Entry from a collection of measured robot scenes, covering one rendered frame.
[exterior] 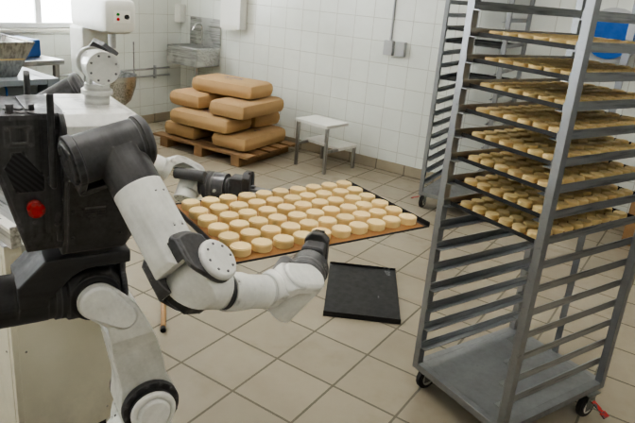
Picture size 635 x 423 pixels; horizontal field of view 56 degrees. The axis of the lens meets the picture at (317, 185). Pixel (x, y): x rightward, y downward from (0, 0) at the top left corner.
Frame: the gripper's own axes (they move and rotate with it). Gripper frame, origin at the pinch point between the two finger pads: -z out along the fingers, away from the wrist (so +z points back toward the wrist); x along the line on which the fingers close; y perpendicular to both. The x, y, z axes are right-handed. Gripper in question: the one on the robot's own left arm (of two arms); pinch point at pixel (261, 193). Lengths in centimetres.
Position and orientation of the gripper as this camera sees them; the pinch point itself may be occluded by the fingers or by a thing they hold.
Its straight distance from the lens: 181.2
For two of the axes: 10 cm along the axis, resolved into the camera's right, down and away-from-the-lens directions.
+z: -9.7, -1.4, 1.8
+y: 2.1, -2.9, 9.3
